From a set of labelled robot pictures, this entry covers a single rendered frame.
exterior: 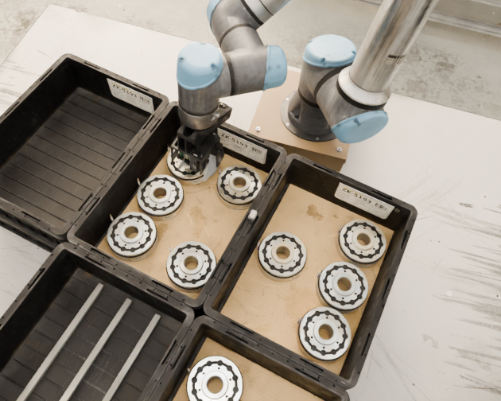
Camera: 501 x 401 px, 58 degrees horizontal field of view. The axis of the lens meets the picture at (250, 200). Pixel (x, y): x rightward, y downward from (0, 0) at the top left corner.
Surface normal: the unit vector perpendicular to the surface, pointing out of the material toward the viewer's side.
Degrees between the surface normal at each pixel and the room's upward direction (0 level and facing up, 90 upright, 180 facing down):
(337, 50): 10
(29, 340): 0
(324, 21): 0
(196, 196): 0
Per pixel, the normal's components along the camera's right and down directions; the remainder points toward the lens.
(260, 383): 0.06, -0.47
